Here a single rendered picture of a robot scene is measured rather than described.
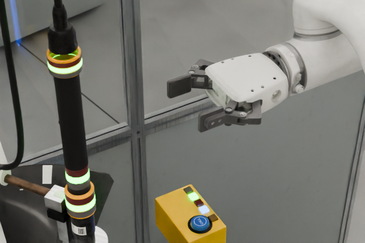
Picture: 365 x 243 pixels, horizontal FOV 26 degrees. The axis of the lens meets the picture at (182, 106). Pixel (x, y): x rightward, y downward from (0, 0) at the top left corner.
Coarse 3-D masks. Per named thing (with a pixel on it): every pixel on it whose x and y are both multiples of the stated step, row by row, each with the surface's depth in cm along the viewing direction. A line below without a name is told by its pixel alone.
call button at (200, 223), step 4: (196, 216) 177; (200, 216) 177; (204, 216) 177; (192, 220) 176; (196, 220) 176; (200, 220) 176; (204, 220) 176; (208, 220) 177; (192, 224) 176; (196, 224) 176; (200, 224) 176; (204, 224) 176; (208, 224) 176; (196, 228) 175; (200, 228) 175; (204, 228) 175
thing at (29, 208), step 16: (16, 176) 138; (32, 176) 137; (64, 176) 137; (96, 176) 136; (0, 192) 139; (16, 192) 138; (96, 192) 136; (0, 208) 139; (16, 208) 138; (32, 208) 137; (96, 208) 135; (16, 224) 138; (32, 224) 137; (48, 224) 136; (96, 224) 135; (16, 240) 138; (32, 240) 137; (48, 240) 136
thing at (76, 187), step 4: (88, 180) 113; (68, 184) 113; (72, 184) 112; (76, 184) 112; (80, 184) 112; (84, 184) 113; (88, 184) 113; (72, 188) 113; (76, 188) 113; (80, 188) 113; (84, 188) 113
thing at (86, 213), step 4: (92, 208) 116; (68, 212) 116; (72, 212) 115; (76, 212) 115; (84, 212) 115; (88, 212) 115; (92, 212) 116; (76, 216) 116; (80, 216) 115; (84, 216) 116
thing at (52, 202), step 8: (48, 192) 118; (48, 200) 117; (56, 200) 117; (48, 208) 119; (56, 208) 118; (64, 208) 118; (48, 216) 119; (56, 216) 118; (64, 216) 118; (64, 224) 119; (64, 232) 120; (72, 232) 122; (96, 232) 123; (104, 232) 123; (64, 240) 122; (72, 240) 122; (96, 240) 122; (104, 240) 122
